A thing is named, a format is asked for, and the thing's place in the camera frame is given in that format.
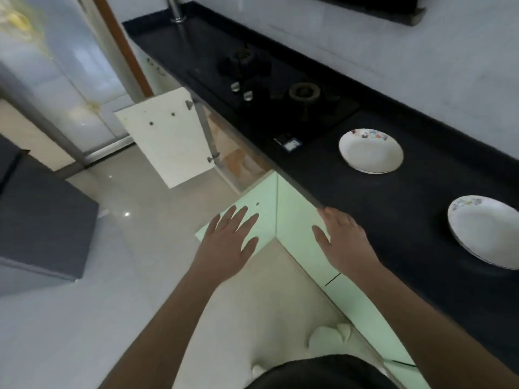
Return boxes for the black countertop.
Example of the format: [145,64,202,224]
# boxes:
[121,0,519,373]

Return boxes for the dark grey refrigerator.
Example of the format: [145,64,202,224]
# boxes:
[0,133,100,297]

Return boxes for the dark stove label sticker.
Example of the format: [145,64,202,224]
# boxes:
[274,133,303,153]

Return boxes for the person's right forearm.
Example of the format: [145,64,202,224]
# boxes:
[352,261,519,389]

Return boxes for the brown wooden door frame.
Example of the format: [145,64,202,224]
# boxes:
[91,0,155,98]

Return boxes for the pale green cabinet door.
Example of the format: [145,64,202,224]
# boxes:
[194,172,279,256]
[115,86,216,190]

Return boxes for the steel utensil holder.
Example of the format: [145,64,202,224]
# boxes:
[166,0,187,24]

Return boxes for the person's black shirt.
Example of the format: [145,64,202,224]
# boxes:
[245,354,400,389]

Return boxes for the black glass gas stove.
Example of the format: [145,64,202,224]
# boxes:
[188,40,362,149]

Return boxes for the person's right hand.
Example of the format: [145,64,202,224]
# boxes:
[311,206,382,284]

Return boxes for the white plate with cartoon print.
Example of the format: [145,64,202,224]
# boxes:
[338,128,404,175]
[447,194,519,271]

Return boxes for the person's left hand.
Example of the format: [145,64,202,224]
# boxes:
[190,205,260,286]

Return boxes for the glass sliding door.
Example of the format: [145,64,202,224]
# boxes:
[0,0,135,165]

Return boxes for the person's white trousers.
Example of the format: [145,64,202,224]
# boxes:
[250,322,354,379]

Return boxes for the black range hood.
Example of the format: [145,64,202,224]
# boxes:
[300,0,427,27]

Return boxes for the person's left forearm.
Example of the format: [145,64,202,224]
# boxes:
[99,267,222,389]

